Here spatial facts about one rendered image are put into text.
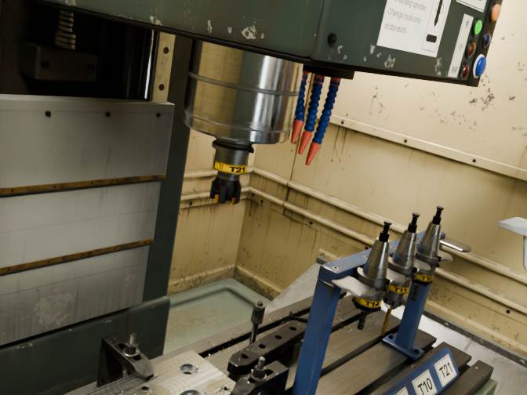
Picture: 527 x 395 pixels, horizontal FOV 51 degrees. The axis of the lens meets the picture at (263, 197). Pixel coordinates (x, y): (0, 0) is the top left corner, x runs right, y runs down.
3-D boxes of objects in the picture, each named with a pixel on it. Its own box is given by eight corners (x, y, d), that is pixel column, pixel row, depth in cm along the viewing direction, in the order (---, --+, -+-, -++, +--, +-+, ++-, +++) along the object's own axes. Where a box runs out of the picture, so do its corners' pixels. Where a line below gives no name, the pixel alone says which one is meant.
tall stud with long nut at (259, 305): (259, 352, 128) (268, 302, 124) (250, 356, 126) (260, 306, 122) (250, 346, 129) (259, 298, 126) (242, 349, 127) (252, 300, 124)
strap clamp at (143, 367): (150, 417, 101) (161, 346, 97) (136, 424, 99) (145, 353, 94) (110, 379, 109) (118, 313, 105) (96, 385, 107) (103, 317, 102)
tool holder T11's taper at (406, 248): (401, 256, 111) (409, 225, 109) (418, 266, 108) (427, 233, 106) (387, 259, 108) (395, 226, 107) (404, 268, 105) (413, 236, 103)
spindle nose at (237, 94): (219, 115, 90) (230, 41, 87) (307, 139, 83) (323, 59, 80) (158, 121, 76) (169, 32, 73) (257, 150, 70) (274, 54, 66)
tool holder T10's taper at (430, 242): (423, 246, 119) (430, 218, 117) (441, 254, 117) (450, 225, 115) (412, 250, 116) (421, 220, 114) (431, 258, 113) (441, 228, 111)
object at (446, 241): (474, 251, 129) (475, 248, 129) (465, 255, 125) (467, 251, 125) (446, 240, 133) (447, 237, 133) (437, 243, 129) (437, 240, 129)
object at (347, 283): (380, 294, 96) (381, 290, 96) (365, 302, 92) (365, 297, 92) (347, 278, 101) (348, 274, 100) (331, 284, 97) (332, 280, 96)
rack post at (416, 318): (424, 354, 140) (456, 248, 132) (415, 361, 136) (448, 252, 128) (390, 335, 146) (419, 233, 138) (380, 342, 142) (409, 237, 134)
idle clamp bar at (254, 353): (305, 351, 131) (310, 327, 130) (236, 396, 111) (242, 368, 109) (288, 342, 134) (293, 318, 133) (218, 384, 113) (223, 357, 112)
